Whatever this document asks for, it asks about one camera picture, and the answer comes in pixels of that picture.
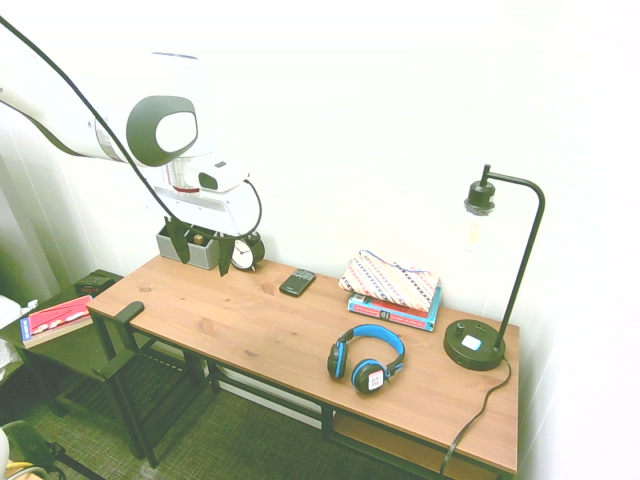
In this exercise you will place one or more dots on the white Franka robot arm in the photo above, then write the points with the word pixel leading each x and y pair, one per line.
pixel 75 125

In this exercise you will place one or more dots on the dark side table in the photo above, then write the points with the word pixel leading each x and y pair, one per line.
pixel 65 350

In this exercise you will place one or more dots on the black camera stand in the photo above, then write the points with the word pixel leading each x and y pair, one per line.
pixel 30 447

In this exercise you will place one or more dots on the small wooden block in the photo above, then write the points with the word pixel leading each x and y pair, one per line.
pixel 200 239

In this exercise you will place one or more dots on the grey fabric desk organizer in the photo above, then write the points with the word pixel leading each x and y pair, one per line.
pixel 200 255

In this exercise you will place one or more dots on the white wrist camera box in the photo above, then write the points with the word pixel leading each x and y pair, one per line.
pixel 220 177

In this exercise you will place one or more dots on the black desk lamp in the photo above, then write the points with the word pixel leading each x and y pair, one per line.
pixel 472 350

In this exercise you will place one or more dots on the wooden desk with black frame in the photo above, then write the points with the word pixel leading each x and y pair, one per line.
pixel 280 330

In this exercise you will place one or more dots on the black and blue headphones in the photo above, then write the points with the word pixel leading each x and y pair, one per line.
pixel 370 380

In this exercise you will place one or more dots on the small round alarm clock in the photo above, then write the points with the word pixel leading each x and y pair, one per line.
pixel 245 254

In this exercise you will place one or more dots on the blue cover book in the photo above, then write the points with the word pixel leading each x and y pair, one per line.
pixel 357 302

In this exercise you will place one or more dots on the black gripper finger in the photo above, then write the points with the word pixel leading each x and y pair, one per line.
pixel 226 255
pixel 179 240

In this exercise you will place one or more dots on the striped patterned fabric pouch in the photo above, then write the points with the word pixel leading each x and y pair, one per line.
pixel 390 280

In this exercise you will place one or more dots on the red cover sushi book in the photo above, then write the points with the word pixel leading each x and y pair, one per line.
pixel 55 322

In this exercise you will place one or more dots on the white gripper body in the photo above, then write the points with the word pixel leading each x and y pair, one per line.
pixel 200 207

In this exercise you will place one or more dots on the black phone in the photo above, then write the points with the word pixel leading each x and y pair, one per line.
pixel 297 283

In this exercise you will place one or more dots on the black headphone hanger hook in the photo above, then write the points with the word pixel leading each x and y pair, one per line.
pixel 129 311

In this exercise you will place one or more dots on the small black box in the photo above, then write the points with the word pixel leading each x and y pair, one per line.
pixel 94 284

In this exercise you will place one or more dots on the white plastic wrap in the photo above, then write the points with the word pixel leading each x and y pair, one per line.
pixel 12 312

